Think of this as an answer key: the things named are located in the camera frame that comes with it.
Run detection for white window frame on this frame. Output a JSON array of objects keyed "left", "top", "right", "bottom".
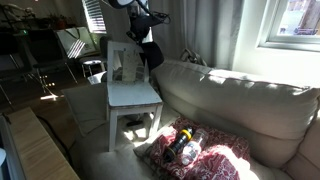
[{"left": 258, "top": 0, "right": 320, "bottom": 53}]

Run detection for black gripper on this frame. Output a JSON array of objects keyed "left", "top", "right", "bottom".
[{"left": 125, "top": 14, "right": 157, "bottom": 48}]

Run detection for red white patterned cloth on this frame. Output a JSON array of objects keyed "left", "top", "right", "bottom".
[{"left": 148, "top": 116, "right": 252, "bottom": 180}]

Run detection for black floor cable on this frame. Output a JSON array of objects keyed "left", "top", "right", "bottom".
[{"left": 34, "top": 114, "right": 73, "bottom": 164}]

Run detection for small white wooden chair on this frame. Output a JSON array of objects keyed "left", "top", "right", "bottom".
[{"left": 105, "top": 40, "right": 164, "bottom": 153}]

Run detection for beige fabric sofa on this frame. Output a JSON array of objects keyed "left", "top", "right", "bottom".
[{"left": 61, "top": 59, "right": 320, "bottom": 180}]

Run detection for clear plastic bottle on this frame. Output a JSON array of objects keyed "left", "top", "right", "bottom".
[{"left": 180, "top": 128, "right": 209, "bottom": 166}]

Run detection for white curtain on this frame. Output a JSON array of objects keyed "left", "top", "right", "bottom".
[{"left": 148, "top": 0, "right": 246, "bottom": 70}]

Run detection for white lamp shade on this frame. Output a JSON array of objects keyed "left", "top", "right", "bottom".
[{"left": 0, "top": 148, "right": 7, "bottom": 166}]

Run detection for window blinds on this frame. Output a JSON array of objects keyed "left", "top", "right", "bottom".
[{"left": 81, "top": 0, "right": 108, "bottom": 35}]

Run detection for light wooden table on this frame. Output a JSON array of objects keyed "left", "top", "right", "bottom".
[{"left": 5, "top": 107, "right": 81, "bottom": 180}]

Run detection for dark potted plant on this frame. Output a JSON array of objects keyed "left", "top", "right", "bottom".
[{"left": 48, "top": 13, "right": 69, "bottom": 31}]

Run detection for white box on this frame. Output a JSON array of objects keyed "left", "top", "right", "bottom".
[{"left": 87, "top": 70, "right": 108, "bottom": 85}]

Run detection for white shopping bag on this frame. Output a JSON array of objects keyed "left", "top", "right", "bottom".
[{"left": 54, "top": 26, "right": 98, "bottom": 60}]

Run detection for black yellow flashlight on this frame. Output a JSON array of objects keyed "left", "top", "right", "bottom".
[{"left": 163, "top": 125, "right": 195, "bottom": 163}]

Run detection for grey chair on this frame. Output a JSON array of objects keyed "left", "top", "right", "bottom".
[{"left": 79, "top": 34, "right": 113, "bottom": 79}]

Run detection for black folding chair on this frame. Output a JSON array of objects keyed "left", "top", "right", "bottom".
[{"left": 24, "top": 29, "right": 79, "bottom": 94}]

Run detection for black felt hat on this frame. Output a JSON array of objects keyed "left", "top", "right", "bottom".
[{"left": 139, "top": 41, "right": 165, "bottom": 73}]

